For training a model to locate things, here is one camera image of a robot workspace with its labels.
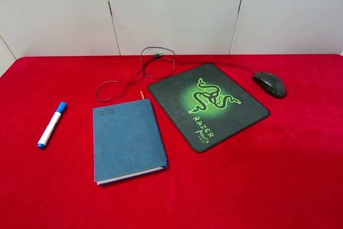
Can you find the black computer mouse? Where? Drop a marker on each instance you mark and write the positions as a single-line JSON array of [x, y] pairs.
[[270, 83]]

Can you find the blue and white marker pen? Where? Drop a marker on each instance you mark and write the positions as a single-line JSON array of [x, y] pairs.
[[51, 125]]

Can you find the black green Razer mouse pad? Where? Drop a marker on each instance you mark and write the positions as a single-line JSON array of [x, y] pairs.
[[207, 106]]

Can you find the blue hardcover notebook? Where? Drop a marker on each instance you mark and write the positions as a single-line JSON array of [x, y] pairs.
[[127, 141]]

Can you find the red tablecloth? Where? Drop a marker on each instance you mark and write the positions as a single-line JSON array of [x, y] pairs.
[[283, 172]]

